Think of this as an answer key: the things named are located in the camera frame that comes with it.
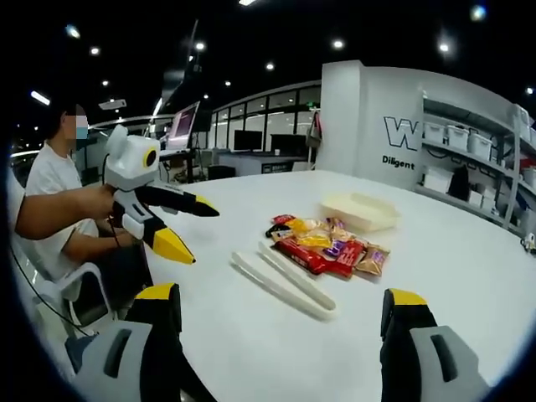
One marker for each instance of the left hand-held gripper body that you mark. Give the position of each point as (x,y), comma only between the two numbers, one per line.
(125,163)

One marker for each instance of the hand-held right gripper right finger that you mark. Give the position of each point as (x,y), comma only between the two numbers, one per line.
(423,356)

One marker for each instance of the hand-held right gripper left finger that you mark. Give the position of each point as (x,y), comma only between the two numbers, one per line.
(125,360)

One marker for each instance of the white plastic food tongs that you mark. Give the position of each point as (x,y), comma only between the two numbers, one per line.
(289,280)

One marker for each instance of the pile of food snack packets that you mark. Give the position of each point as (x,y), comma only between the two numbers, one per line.
(326,251)

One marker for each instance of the cream rectangular container tray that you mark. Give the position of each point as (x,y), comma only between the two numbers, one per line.
(360,211)

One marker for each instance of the person's blue trouser leg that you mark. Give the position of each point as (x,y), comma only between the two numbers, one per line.
(79,352)

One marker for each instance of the black box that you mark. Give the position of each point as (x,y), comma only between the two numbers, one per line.
(221,172)

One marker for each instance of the white ceiling device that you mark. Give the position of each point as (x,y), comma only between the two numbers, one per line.
(113,104)

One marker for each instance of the monitor with pink screen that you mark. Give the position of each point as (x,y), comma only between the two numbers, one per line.
(183,125)

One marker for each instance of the grey background counter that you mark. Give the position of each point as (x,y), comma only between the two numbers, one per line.
(259,161)

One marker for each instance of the small black monitor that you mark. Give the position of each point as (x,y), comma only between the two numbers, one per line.
(248,140)

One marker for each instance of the white plastic chair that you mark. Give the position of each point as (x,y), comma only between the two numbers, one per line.
(63,289)

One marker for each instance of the person's white sleeve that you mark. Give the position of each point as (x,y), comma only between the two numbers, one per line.
(14,201)

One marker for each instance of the wide black monitor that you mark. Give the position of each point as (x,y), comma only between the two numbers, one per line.
(289,144)

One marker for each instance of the small object on table edge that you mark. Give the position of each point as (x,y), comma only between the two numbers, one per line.
(529,244)

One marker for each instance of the black bag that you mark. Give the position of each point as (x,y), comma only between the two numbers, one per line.
(459,182)

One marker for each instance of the white storage box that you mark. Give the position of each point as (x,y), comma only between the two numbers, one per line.
(479,147)
(457,136)
(433,132)

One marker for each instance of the ceiling spot lights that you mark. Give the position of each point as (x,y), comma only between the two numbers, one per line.
(338,43)

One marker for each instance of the grey metal shelf rack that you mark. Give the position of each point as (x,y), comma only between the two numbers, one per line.
(508,138)

